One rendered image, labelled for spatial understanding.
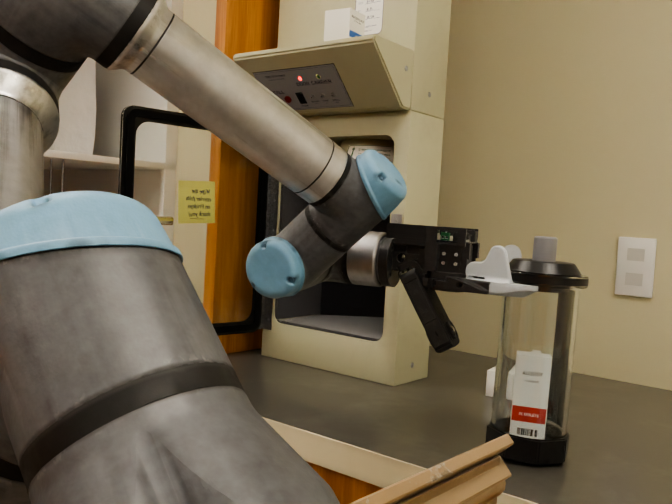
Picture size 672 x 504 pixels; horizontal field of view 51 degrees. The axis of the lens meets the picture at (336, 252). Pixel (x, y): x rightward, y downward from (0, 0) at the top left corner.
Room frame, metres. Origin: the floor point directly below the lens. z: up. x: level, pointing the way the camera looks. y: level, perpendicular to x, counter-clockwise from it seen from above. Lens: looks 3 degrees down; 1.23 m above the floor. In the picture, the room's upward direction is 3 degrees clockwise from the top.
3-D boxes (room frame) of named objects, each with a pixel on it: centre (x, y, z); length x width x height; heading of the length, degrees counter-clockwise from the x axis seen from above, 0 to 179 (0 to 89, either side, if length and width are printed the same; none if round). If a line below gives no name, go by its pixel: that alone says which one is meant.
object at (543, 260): (0.87, -0.26, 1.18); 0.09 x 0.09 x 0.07
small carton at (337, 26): (1.21, 0.01, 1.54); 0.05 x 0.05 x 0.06; 58
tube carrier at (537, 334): (0.87, -0.25, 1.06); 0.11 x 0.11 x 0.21
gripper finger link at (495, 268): (0.84, -0.20, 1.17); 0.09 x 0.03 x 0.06; 42
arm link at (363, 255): (0.96, -0.05, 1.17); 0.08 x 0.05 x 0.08; 156
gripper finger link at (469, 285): (0.87, -0.16, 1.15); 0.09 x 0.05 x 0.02; 42
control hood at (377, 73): (1.24, 0.05, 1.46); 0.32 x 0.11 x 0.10; 51
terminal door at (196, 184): (1.26, 0.25, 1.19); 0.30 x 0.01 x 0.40; 133
